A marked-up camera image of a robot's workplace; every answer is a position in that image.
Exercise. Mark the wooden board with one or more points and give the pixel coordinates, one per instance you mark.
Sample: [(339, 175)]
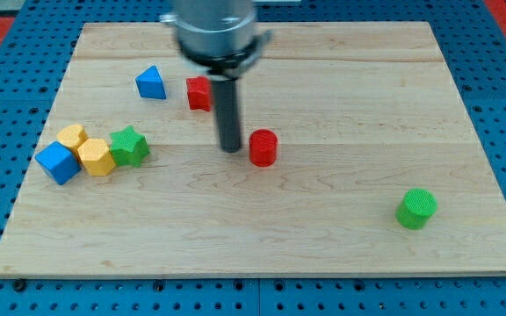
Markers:
[(363, 111)]

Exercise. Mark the yellow hexagon block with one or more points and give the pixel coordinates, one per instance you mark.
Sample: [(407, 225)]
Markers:
[(96, 157)]

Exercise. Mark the green cylinder block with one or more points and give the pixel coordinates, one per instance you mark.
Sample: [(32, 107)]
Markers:
[(416, 208)]

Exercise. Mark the red star block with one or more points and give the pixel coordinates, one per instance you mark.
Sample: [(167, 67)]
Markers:
[(199, 93)]

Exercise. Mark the blue cube block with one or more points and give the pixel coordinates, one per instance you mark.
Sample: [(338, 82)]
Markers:
[(58, 162)]

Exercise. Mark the blue triangle block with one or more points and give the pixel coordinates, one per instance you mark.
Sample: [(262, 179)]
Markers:
[(150, 84)]

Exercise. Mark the green star block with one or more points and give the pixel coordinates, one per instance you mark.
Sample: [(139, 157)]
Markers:
[(129, 147)]

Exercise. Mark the yellow heart block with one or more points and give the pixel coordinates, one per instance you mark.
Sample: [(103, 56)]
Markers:
[(72, 137)]

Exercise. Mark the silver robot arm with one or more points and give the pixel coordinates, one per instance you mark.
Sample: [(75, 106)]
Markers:
[(221, 38)]

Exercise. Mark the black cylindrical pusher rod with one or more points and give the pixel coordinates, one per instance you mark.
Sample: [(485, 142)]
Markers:
[(226, 111)]

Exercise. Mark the red cylinder block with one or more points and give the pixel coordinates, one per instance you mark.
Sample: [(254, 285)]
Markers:
[(263, 147)]

